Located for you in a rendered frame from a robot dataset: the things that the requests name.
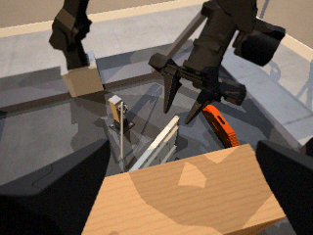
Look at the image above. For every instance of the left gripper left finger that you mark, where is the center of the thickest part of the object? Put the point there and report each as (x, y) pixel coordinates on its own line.
(56, 199)

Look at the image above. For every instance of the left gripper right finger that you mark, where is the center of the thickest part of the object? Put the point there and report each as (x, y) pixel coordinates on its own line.
(289, 174)

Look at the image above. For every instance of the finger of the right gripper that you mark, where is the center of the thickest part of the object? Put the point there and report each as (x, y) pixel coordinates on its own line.
(171, 85)
(202, 101)

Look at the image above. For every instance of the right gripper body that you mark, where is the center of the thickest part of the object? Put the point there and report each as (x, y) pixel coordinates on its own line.
(205, 58)

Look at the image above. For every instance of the wooden post with metal hook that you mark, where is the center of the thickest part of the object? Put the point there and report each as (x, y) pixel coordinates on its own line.
(121, 123)

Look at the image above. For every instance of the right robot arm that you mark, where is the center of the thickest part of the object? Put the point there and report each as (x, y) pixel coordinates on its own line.
(257, 40)

